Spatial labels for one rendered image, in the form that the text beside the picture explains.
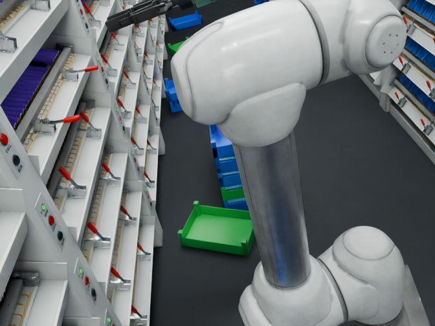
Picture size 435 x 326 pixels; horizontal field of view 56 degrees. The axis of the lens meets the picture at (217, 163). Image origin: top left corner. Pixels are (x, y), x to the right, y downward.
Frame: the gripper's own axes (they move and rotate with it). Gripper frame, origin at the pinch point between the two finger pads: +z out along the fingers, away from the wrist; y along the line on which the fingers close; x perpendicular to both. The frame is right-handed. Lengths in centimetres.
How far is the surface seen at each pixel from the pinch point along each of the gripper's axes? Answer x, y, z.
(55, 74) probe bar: 3.8, 10.2, 19.2
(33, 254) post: 18, 59, 21
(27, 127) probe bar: 4.0, 36.7, 19.2
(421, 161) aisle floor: 119, -35, -91
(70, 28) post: -0.6, -10.8, 17.1
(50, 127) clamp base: 6.6, 34.9, 16.0
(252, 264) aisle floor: 103, 8, -5
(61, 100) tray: 7.5, 19.6, 17.7
